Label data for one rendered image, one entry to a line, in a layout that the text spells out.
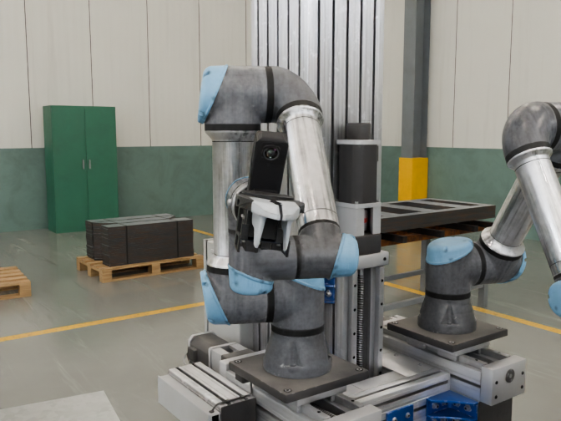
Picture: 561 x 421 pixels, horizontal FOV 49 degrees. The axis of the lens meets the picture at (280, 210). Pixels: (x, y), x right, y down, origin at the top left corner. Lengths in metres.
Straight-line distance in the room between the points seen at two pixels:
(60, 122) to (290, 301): 8.88
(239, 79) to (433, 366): 0.90
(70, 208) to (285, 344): 8.91
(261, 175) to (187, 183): 10.68
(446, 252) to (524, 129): 0.39
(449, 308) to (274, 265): 0.74
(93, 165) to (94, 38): 2.16
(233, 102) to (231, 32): 10.88
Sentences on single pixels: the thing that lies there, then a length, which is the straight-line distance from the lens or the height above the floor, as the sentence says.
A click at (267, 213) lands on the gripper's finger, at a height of 1.45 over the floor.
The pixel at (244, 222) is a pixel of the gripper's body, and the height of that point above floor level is 1.43.
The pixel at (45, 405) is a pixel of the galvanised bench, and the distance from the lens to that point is 1.27.
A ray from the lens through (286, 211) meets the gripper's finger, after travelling 0.74.
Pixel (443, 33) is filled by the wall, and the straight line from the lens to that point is 10.74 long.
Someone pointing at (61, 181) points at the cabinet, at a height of 0.80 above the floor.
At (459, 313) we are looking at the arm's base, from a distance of 1.66.
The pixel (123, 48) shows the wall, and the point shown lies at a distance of 11.12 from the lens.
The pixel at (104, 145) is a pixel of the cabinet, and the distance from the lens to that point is 10.23.
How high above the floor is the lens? 1.55
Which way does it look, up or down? 7 degrees down
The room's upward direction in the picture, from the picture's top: straight up
